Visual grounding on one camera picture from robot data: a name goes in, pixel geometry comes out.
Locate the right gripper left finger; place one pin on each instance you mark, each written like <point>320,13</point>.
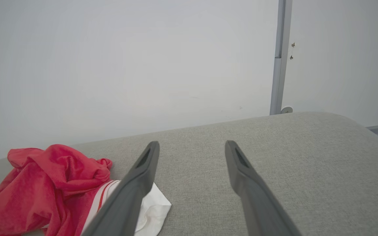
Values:
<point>126,203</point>

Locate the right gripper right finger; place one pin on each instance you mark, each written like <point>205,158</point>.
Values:
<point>261,206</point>

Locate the red and white jersey shirt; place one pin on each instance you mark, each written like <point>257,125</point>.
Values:
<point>44,183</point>

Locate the grey round pole foot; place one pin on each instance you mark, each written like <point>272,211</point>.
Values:
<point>286,110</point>

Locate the grey metal pole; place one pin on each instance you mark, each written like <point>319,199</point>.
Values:
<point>279,82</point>

